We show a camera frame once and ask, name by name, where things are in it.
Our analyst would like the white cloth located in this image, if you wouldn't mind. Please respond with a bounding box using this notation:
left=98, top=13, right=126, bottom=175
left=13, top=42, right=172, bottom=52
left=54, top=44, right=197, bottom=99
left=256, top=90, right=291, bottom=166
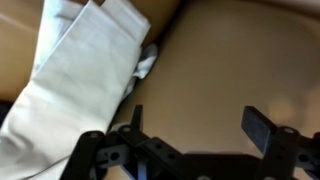
left=0, top=0, right=160, bottom=180

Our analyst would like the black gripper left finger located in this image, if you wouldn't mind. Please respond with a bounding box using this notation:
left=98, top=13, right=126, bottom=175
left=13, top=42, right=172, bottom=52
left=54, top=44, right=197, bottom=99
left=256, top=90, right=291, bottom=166
left=59, top=104, right=201, bottom=180

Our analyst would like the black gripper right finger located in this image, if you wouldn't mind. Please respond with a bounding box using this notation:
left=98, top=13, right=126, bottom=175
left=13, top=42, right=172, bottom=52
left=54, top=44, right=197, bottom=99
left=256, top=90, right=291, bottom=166
left=240, top=105, right=320, bottom=180

